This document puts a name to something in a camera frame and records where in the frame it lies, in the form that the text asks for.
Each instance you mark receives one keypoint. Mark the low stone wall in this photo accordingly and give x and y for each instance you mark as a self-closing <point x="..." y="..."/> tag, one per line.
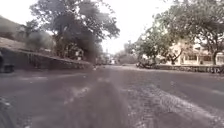
<point x="193" y="69"/>

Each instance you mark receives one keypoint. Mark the grey asphalt road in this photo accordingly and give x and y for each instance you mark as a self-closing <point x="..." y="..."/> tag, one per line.
<point x="110" y="100"/>

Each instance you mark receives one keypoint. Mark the pale building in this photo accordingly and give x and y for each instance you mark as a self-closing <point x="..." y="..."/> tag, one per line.
<point x="191" y="57"/>

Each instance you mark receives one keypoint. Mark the trees behind stone wall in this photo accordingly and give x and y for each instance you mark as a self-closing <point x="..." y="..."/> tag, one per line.
<point x="36" y="40"/>

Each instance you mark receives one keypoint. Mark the large dark tree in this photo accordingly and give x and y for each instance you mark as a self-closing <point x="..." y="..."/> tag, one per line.
<point x="76" y="26"/>

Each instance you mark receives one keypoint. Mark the row of trees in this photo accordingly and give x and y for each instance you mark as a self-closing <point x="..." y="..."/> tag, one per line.
<point x="196" y="23"/>

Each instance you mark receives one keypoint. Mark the parked vehicle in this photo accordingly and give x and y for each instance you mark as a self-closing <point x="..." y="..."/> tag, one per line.
<point x="145" y="63"/>

